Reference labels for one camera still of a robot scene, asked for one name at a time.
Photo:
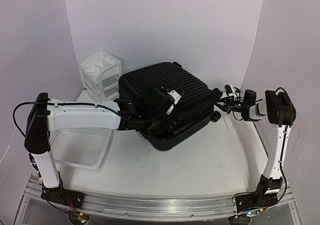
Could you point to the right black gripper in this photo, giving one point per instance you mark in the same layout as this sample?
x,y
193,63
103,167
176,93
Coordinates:
x,y
228,104

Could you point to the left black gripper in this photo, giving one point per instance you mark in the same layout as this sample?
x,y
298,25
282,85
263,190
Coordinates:
x,y
170,124

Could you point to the black ribbed hard-shell suitcase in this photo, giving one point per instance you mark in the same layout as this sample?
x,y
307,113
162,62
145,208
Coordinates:
x,y
193,111

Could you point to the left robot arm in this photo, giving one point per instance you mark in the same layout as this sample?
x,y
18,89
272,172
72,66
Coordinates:
x,y
47,115

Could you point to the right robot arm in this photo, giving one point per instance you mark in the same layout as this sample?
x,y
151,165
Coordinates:
x,y
278,109

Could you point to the white plastic drawer organizer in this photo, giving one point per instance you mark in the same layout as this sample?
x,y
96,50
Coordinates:
x,y
100,74

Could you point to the white perforated plastic basket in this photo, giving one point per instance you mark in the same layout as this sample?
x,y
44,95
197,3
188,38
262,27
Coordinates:
x,y
80,148

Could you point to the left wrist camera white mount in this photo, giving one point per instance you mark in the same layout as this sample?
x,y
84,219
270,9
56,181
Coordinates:
x,y
176,95

